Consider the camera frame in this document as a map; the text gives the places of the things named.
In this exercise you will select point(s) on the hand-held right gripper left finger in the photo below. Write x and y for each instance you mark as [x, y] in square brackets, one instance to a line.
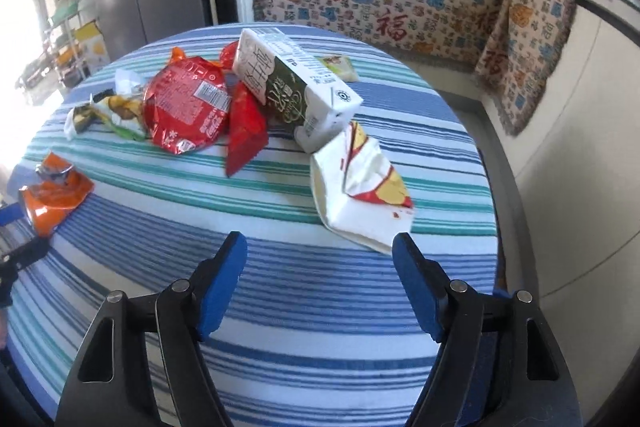
[227, 287]

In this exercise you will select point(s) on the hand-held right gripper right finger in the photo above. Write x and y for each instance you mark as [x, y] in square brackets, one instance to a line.
[415, 287]

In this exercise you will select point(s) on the green yellow snack wrapper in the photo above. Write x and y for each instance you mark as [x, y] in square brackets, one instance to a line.
[120, 107]

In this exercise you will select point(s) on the red triangular snack wrapper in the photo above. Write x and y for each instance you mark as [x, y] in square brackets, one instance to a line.
[245, 132]

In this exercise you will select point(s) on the white green milk carton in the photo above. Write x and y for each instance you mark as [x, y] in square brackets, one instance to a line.
[300, 77]

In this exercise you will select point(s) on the crushed orange wrapper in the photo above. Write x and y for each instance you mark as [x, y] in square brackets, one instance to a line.
[50, 202]

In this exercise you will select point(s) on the white printed paper bag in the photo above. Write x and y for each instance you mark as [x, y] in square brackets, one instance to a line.
[345, 212]

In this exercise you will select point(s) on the small green packet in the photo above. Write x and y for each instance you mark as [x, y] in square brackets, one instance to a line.
[342, 68]

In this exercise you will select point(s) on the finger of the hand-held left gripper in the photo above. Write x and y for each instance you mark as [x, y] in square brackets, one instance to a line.
[25, 254]
[9, 216]

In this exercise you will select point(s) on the blue striped tablecloth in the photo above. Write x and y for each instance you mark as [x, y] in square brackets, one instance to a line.
[300, 297]

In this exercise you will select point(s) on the red round foil lid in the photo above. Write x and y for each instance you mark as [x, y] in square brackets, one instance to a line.
[185, 102]

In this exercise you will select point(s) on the patterned fringed cloth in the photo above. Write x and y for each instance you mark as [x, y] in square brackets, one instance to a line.
[525, 47]

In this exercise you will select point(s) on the small red candy wrapper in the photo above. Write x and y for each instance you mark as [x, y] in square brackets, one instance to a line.
[229, 54]

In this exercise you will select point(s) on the metal shelf rack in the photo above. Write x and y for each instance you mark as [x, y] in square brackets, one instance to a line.
[75, 42]

